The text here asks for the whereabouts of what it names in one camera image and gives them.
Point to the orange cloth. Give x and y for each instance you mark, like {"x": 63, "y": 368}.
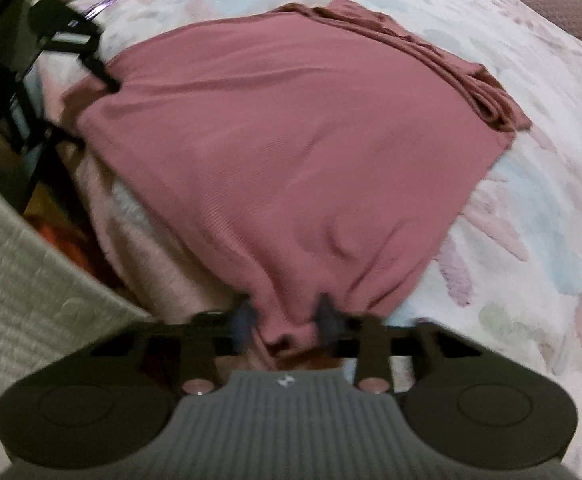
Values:
{"x": 61, "y": 245}

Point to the pink turtleneck sweater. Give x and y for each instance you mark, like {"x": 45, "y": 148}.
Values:
{"x": 291, "y": 160}

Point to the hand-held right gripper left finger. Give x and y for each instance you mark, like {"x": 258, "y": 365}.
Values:
{"x": 245, "y": 322}

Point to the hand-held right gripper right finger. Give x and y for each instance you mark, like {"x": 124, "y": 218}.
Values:
{"x": 327, "y": 322}

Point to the white floral fleece blanket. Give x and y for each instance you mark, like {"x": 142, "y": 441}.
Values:
{"x": 521, "y": 160}

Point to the white quilted basket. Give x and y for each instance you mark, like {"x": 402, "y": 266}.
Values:
{"x": 31, "y": 300}

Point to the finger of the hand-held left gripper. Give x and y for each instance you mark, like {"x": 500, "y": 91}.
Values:
{"x": 101, "y": 72}
{"x": 63, "y": 134}

